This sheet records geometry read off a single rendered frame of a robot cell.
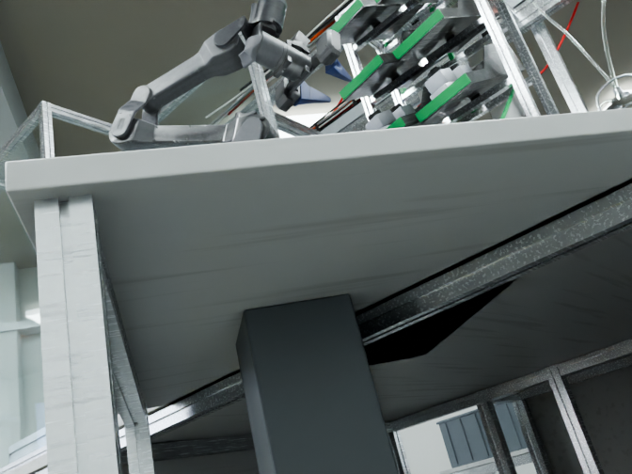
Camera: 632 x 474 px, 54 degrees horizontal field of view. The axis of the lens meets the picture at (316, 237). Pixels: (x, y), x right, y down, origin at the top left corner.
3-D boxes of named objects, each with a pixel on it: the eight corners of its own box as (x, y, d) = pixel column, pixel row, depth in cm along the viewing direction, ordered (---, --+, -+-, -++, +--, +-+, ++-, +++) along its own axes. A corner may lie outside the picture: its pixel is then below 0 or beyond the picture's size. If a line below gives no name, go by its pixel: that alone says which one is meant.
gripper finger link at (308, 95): (303, 96, 123) (303, 74, 126) (292, 107, 125) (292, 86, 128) (331, 110, 126) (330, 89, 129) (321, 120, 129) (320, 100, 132)
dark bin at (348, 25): (364, 6, 135) (345, -22, 135) (327, 46, 143) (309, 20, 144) (425, 4, 155) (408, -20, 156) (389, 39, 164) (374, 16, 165)
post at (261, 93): (321, 332, 157) (247, 33, 197) (312, 337, 158) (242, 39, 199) (328, 333, 159) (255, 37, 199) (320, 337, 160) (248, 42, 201)
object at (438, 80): (454, 95, 117) (434, 65, 117) (436, 109, 120) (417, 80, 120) (472, 90, 123) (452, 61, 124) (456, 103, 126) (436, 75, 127)
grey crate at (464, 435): (567, 436, 275) (547, 386, 285) (449, 469, 309) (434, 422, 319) (597, 431, 307) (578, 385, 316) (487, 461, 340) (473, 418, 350)
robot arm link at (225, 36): (211, 45, 115) (224, -8, 119) (229, 71, 122) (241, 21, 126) (268, 43, 111) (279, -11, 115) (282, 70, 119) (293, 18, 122)
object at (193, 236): (5, 191, 49) (4, 160, 50) (116, 415, 128) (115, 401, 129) (706, 122, 68) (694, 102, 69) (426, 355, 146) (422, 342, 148)
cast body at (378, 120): (387, 140, 126) (369, 111, 126) (375, 150, 129) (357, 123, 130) (413, 129, 131) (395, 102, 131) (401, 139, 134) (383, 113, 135)
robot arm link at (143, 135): (102, 143, 114) (111, 112, 116) (125, 161, 121) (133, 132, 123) (265, 142, 104) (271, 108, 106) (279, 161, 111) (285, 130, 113)
